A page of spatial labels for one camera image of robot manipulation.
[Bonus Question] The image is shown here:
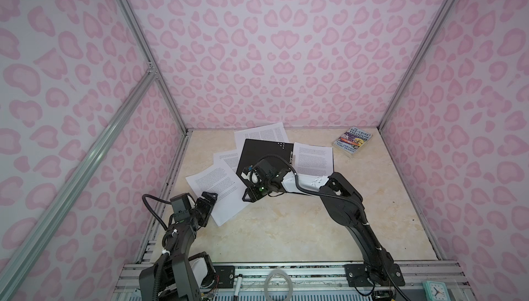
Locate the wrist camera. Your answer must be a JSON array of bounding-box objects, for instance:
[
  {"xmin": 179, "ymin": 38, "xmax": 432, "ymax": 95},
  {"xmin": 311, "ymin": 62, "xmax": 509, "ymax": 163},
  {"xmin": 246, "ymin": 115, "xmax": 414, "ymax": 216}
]
[
  {"xmin": 169, "ymin": 193, "xmax": 193, "ymax": 222},
  {"xmin": 241, "ymin": 166, "xmax": 259, "ymax": 184}
]

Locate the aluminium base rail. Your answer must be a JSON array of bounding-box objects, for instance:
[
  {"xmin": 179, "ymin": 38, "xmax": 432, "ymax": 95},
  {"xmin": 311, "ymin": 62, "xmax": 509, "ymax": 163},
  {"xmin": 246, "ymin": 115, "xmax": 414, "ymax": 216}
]
[{"xmin": 109, "ymin": 260, "xmax": 476, "ymax": 301}]

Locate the right black corrugated cable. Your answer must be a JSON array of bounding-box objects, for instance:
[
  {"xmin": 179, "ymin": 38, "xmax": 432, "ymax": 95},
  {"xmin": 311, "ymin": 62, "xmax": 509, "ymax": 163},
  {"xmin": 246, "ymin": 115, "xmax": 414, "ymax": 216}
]
[{"xmin": 255, "ymin": 154, "xmax": 410, "ymax": 301}]

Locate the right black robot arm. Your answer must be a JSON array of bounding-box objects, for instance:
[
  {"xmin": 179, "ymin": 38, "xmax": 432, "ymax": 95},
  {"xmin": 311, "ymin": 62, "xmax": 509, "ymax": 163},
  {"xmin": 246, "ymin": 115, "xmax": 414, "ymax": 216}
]
[{"xmin": 236, "ymin": 156, "xmax": 405, "ymax": 287}]

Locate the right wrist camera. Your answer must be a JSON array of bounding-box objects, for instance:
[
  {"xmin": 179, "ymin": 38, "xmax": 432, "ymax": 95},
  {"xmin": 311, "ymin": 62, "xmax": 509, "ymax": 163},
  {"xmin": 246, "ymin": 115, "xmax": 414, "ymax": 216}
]
[{"xmin": 241, "ymin": 166, "xmax": 259, "ymax": 184}]

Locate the coiled clear tube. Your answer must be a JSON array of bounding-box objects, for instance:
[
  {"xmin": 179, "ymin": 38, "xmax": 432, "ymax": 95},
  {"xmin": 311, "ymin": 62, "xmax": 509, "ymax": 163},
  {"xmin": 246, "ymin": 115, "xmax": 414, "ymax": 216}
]
[{"xmin": 263, "ymin": 269, "xmax": 294, "ymax": 301}]

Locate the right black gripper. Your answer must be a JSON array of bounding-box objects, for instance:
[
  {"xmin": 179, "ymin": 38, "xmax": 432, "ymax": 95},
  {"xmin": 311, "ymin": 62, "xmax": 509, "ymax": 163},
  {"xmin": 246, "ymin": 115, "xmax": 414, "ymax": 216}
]
[{"xmin": 240, "ymin": 178, "xmax": 273, "ymax": 203}]

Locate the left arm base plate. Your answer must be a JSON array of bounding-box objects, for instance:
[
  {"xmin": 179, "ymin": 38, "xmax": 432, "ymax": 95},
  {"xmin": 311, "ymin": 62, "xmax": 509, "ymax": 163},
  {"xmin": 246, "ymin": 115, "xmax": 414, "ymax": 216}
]
[{"xmin": 203, "ymin": 265, "xmax": 236, "ymax": 289}]

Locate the printed paper sheet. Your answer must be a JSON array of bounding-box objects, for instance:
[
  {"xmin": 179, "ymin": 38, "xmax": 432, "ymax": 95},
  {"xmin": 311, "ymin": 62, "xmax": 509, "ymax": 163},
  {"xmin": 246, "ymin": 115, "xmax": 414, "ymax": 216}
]
[
  {"xmin": 234, "ymin": 123, "xmax": 289, "ymax": 152},
  {"xmin": 293, "ymin": 143, "xmax": 334, "ymax": 176}
]

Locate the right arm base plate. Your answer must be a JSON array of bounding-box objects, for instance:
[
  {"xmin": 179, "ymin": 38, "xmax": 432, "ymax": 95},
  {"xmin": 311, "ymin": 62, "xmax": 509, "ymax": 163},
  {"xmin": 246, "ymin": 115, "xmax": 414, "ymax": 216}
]
[{"xmin": 344, "ymin": 263, "xmax": 406, "ymax": 289}]

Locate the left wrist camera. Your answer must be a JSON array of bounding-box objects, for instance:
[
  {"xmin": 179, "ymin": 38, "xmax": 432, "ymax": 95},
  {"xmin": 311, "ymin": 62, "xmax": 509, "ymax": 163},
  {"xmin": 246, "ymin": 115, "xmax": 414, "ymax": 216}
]
[{"xmin": 169, "ymin": 193, "xmax": 193, "ymax": 222}]

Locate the colourful paperback book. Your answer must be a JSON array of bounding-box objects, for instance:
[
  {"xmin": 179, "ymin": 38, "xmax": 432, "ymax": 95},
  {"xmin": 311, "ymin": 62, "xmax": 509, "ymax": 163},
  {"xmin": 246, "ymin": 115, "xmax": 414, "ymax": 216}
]
[{"xmin": 332, "ymin": 127, "xmax": 372, "ymax": 156}]

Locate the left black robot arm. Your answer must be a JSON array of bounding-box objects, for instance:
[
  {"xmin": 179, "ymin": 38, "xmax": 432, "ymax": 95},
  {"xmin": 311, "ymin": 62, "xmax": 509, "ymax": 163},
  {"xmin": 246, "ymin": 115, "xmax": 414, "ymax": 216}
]
[{"xmin": 139, "ymin": 192, "xmax": 218, "ymax": 300}]

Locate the white marker pen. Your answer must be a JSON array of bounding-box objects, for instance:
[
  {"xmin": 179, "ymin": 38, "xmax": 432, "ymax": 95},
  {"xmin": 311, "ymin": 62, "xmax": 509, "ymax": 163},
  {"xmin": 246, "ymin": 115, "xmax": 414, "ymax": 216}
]
[{"xmin": 232, "ymin": 274, "xmax": 243, "ymax": 301}]

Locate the teal desk clock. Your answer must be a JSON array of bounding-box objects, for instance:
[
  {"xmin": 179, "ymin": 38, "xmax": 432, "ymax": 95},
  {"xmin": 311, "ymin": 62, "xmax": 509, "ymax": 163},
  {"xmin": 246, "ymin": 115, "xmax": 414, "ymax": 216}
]
[{"xmin": 422, "ymin": 280, "xmax": 451, "ymax": 301}]

